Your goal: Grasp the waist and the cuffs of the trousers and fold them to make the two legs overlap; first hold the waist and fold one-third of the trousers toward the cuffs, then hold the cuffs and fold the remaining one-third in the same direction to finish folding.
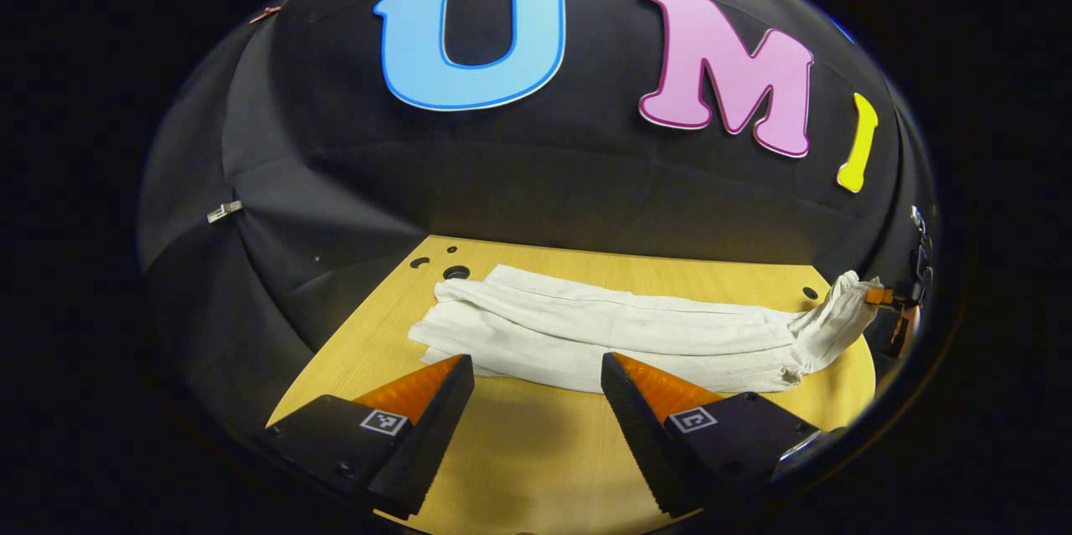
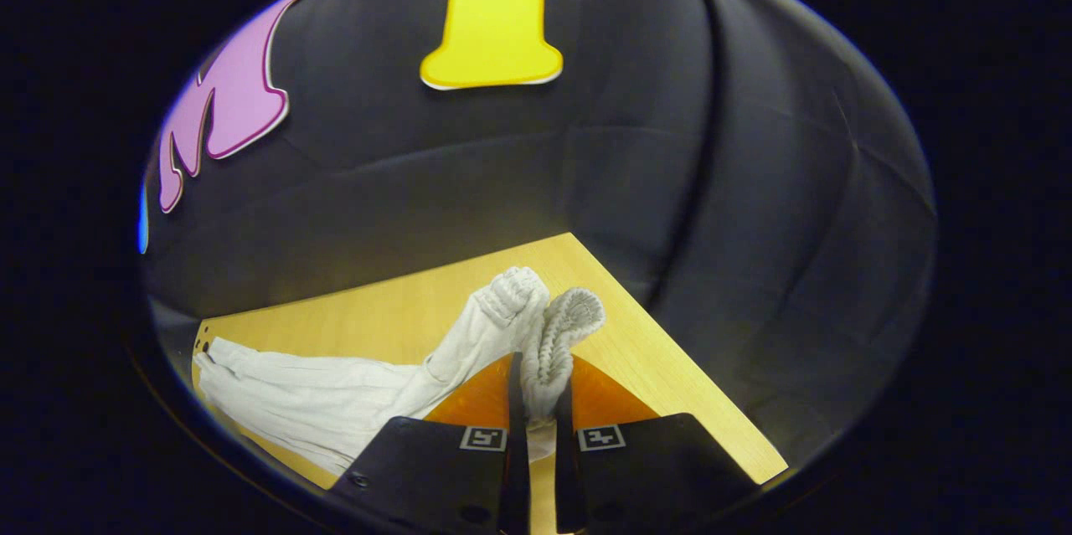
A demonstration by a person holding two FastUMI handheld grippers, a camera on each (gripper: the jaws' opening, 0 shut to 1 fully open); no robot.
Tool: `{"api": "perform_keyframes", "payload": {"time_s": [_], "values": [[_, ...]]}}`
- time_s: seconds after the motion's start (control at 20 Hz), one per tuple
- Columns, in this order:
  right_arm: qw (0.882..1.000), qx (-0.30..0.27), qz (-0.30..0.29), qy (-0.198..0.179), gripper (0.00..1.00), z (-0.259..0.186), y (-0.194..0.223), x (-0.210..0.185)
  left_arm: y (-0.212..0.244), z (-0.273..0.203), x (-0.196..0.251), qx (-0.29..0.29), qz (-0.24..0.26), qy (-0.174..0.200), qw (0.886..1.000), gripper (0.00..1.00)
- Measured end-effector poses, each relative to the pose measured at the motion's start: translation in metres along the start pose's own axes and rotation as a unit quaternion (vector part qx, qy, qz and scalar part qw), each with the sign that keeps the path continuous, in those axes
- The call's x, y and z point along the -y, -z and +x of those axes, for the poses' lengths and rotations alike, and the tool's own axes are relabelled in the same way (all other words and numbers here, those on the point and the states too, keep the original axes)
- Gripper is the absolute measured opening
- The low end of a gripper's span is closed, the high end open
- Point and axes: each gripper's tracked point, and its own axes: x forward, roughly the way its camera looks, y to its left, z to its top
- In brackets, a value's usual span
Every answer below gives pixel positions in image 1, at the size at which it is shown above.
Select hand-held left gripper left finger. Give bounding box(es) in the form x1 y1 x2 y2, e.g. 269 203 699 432
255 353 476 521

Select black backdrop cloth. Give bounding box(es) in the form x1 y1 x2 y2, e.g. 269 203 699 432
138 0 939 435

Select white jeans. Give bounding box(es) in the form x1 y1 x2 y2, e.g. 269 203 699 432
408 264 884 395

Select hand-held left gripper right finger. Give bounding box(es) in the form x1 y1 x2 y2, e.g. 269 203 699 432
600 352 838 519

